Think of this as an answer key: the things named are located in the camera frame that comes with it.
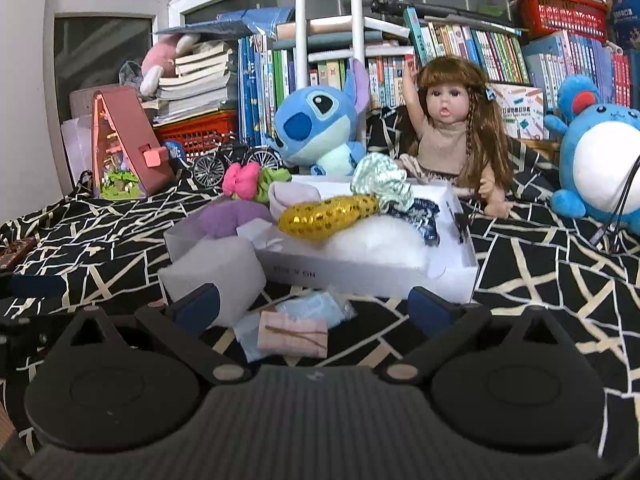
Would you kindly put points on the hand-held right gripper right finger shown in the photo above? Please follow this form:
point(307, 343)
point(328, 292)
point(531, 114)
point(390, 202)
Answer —
point(430, 310)

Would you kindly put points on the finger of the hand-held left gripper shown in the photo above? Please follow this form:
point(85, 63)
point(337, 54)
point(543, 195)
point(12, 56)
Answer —
point(37, 287)

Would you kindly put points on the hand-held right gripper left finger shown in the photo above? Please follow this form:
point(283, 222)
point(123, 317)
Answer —
point(197, 307)

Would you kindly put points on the white cardboard box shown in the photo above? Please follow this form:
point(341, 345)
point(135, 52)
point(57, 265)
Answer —
point(350, 270)

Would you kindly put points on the navy patterned scrunchie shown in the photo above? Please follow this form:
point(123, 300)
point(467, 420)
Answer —
point(422, 220)

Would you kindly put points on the purple plush toy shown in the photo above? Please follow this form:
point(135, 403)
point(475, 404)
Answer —
point(230, 220)

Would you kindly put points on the pink cloth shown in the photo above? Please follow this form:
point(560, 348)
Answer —
point(292, 335)

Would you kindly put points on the light blue plastic packet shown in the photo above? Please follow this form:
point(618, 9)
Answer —
point(310, 310)

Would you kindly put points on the pink fabric bow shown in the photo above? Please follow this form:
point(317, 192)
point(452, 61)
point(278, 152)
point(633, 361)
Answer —
point(242, 180)

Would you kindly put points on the pale green striped scrunchie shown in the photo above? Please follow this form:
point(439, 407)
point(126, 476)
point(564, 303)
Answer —
point(382, 180)

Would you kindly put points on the yellow scrunchie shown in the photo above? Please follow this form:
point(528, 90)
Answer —
point(325, 215)

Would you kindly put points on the bright green scrunchie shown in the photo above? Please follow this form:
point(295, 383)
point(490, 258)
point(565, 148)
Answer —
point(275, 180)

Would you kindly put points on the brown patterned case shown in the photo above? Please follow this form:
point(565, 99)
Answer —
point(17, 252)

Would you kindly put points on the white fluffy padding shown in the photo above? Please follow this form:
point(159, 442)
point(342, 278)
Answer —
point(380, 245)

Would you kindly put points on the black hair clip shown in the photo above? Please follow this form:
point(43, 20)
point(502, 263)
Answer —
point(460, 227)

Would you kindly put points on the black geometric printed blanket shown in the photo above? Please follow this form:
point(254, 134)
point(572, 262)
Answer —
point(550, 285)

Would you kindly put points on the miniature metal bicycle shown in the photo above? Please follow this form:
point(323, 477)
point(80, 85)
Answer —
point(225, 160)

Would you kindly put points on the small blue round toy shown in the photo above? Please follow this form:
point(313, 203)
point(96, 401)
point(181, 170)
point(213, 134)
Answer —
point(176, 151)

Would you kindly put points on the triangular miniature dollhouse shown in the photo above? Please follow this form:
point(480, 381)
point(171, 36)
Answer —
point(127, 145)

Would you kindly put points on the orange plastic basket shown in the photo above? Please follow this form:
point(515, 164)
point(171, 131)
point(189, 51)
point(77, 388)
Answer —
point(200, 132)

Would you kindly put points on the long-haired baby doll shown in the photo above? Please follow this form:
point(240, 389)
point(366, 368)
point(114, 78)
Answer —
point(450, 130)

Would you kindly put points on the brown cardboard box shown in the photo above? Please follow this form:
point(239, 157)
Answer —
point(87, 102)

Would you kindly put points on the white printed box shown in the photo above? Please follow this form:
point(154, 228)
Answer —
point(520, 112)

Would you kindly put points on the blue alien plush toy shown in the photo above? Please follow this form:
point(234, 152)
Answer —
point(312, 120)

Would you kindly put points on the stack of flat books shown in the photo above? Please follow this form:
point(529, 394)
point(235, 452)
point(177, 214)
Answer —
point(200, 85)

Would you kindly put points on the row of tall blue books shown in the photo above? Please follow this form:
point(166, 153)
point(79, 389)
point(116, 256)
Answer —
point(255, 90)

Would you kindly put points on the round blue mouse plush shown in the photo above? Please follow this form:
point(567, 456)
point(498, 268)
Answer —
point(600, 160)

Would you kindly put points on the grey plush toy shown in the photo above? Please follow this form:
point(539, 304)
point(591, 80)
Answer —
point(131, 74)

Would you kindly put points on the pink bunny plush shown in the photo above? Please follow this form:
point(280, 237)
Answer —
point(160, 60)

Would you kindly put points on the row of colourful upright books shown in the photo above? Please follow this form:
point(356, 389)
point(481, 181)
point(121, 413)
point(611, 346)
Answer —
point(490, 55)

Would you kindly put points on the blue folder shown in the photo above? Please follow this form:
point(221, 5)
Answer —
point(235, 22)

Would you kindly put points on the red plastic basket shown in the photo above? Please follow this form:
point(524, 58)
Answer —
point(560, 15)

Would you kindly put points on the blue printed carton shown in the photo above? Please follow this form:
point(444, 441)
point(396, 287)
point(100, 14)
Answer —
point(625, 15)

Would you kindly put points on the white ladder frame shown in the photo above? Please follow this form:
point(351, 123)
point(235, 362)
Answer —
point(356, 15)

